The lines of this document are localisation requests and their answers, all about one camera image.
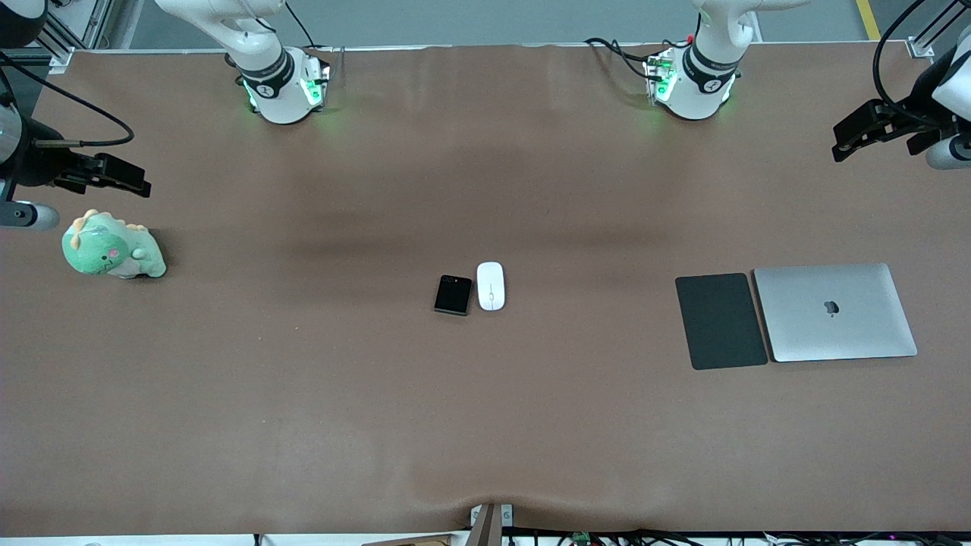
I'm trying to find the black flip phone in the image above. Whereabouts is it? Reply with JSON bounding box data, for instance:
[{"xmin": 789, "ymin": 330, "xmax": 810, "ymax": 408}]
[{"xmin": 433, "ymin": 275, "xmax": 473, "ymax": 318}]

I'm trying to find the dark grey mouse pad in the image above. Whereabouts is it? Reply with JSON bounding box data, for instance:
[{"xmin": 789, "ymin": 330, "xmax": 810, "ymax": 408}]
[{"xmin": 674, "ymin": 272, "xmax": 770, "ymax": 372}]

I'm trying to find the white computer mouse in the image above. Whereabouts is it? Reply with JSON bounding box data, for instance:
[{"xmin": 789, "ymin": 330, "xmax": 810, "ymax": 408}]
[{"xmin": 476, "ymin": 261, "xmax": 507, "ymax": 312}]

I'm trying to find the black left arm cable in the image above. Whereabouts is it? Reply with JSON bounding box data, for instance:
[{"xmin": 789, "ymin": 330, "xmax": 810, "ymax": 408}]
[{"xmin": 872, "ymin": 0, "xmax": 938, "ymax": 126}]

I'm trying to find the brown table cover mat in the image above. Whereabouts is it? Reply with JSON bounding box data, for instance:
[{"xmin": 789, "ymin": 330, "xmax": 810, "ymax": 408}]
[{"xmin": 0, "ymin": 42, "xmax": 971, "ymax": 538}]

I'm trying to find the green dinosaur plush toy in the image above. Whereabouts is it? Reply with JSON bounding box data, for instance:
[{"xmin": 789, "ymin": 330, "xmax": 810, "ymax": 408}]
[{"xmin": 61, "ymin": 209, "xmax": 168, "ymax": 280}]

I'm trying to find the silver closed laptop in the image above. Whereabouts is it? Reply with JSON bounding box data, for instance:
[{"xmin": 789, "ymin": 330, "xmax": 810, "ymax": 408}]
[{"xmin": 753, "ymin": 262, "xmax": 919, "ymax": 364}]

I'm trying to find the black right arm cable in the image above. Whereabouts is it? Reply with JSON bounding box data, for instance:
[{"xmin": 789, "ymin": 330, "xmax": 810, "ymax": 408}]
[{"xmin": 0, "ymin": 52, "xmax": 136, "ymax": 148}]

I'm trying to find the black base power cable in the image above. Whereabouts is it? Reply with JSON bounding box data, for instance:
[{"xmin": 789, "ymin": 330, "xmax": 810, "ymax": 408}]
[
  {"xmin": 583, "ymin": 36, "xmax": 665, "ymax": 80},
  {"xmin": 284, "ymin": 0, "xmax": 335, "ymax": 55}
]

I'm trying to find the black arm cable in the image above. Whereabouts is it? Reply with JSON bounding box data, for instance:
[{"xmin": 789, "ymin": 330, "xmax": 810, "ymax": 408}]
[
  {"xmin": 0, "ymin": 52, "xmax": 136, "ymax": 148},
  {"xmin": 872, "ymin": 0, "xmax": 938, "ymax": 126}
]

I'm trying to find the metal table edge bracket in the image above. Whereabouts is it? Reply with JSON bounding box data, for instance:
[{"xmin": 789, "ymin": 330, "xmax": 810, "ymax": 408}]
[{"xmin": 469, "ymin": 503, "xmax": 514, "ymax": 546}]

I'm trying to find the aluminium frame profile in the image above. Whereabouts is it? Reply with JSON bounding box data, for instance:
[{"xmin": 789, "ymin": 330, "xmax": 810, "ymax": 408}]
[
  {"xmin": 904, "ymin": 0, "xmax": 971, "ymax": 60},
  {"xmin": 42, "ymin": 0, "xmax": 116, "ymax": 55}
]

